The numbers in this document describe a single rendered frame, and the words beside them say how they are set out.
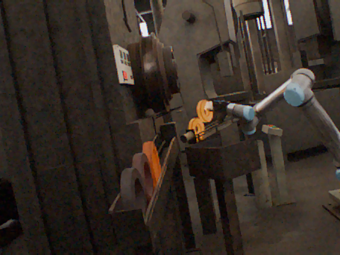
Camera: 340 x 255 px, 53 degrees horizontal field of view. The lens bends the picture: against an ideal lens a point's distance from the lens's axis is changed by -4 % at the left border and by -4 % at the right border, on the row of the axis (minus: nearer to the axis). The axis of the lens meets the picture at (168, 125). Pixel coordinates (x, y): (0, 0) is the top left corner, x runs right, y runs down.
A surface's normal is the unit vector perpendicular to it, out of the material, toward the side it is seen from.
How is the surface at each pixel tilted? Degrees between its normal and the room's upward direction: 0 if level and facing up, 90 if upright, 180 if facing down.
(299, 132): 90
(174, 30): 90
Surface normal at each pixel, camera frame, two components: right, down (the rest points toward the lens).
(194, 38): -0.33, 0.12
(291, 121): 0.16, 0.04
